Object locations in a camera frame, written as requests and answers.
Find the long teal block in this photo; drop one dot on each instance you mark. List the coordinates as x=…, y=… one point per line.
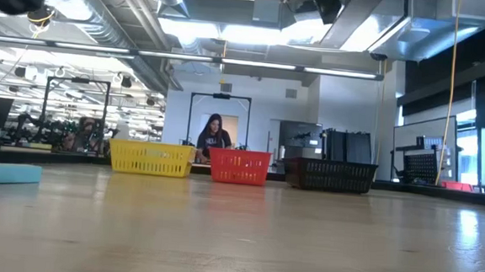
x=8, y=173

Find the black background robot arm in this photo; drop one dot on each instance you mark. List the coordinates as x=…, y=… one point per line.
x=36, y=129

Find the round black yellow reel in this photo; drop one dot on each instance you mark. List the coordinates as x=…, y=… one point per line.
x=41, y=15

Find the long ceiling light bar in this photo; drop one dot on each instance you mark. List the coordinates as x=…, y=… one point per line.
x=255, y=63

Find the black upright panels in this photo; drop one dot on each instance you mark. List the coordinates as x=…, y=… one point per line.
x=347, y=146

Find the white bottle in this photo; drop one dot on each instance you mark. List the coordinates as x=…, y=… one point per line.
x=283, y=152

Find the white partition board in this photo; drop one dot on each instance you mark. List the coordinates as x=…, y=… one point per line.
x=415, y=134

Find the person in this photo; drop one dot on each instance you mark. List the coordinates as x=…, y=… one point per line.
x=84, y=132
x=213, y=140

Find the black plastic basket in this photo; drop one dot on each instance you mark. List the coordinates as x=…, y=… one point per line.
x=328, y=175

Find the black pegboard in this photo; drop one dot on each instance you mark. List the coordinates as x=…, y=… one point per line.
x=420, y=167

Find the red plastic basket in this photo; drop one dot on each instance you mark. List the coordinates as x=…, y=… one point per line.
x=238, y=167

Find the yellow plastic basket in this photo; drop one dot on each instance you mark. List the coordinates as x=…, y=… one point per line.
x=148, y=157

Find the red bin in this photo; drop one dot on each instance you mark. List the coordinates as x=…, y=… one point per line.
x=456, y=185

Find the ribbed silver round duct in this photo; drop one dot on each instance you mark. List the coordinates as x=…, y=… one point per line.
x=102, y=22

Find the silver air duct housing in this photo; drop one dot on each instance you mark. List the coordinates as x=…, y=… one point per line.
x=434, y=34

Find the black gantry frame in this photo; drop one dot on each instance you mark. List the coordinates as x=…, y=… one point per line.
x=221, y=96
x=79, y=80

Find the black aluminium table frame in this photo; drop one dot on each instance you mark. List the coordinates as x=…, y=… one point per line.
x=55, y=158

